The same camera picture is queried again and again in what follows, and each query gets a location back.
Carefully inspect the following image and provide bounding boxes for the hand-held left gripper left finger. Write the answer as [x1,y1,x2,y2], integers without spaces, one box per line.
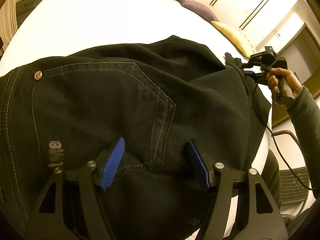
[24,137,125,240]

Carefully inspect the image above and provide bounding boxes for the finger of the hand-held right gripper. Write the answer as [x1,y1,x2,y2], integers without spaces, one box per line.
[243,70,267,83]
[239,55,262,68]

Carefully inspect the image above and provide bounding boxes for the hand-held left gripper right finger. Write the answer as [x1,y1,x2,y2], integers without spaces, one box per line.
[187,139,290,240]

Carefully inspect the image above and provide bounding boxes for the black denim pants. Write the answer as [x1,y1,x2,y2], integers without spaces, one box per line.
[0,35,280,240]

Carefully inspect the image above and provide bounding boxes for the person's right forearm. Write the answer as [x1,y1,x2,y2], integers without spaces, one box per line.
[286,85,320,180]

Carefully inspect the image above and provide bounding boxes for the person's right hand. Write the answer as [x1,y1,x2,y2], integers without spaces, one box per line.
[265,67,304,100]

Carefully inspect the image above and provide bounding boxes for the yellow pillow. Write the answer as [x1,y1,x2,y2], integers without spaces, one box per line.
[211,21,255,58]

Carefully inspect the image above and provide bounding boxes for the white wardrobe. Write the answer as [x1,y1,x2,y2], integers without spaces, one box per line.
[195,0,308,53]

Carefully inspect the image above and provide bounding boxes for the purple pillow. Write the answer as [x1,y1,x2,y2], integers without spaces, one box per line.
[179,0,220,23]

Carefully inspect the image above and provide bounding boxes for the mesh office chair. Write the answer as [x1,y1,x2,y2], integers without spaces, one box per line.
[271,130,318,215]

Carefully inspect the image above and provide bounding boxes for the bed with white sheet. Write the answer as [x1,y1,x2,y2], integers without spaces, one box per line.
[0,0,273,240]

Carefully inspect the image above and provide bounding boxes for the cream curtain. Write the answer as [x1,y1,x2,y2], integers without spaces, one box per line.
[0,4,18,45]

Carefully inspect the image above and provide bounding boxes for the grey nightstand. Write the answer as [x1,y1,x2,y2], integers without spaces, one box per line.
[15,0,43,28]

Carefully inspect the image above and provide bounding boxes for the wooden door frame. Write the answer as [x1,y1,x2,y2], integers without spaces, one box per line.
[272,22,320,125]

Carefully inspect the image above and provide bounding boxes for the black cable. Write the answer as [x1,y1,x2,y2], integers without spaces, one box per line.
[251,80,315,190]

